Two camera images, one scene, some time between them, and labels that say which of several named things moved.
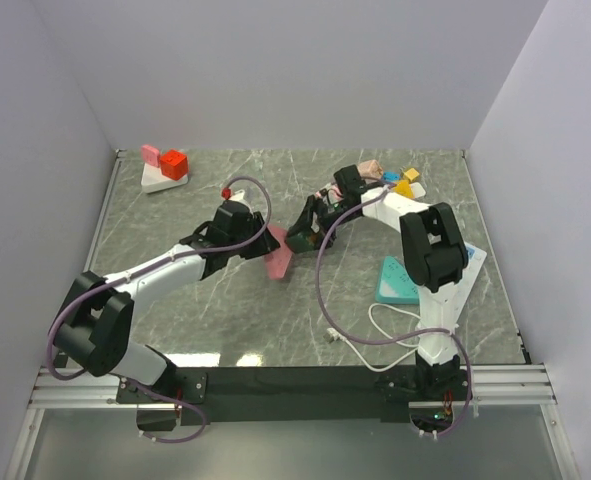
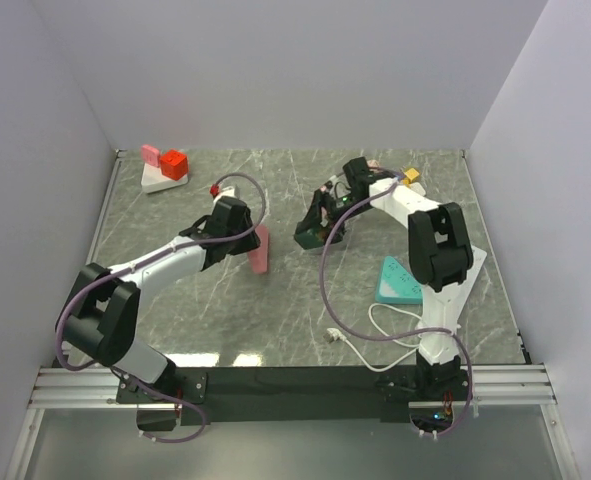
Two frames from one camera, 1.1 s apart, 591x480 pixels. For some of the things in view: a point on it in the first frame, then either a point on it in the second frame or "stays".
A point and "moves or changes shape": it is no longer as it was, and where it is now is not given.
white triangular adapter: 153,180 stays
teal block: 394,285 stays
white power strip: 476,259 stays
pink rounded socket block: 279,259 moves or changes shape
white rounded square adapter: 418,190 stays
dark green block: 300,242 moves or changes shape
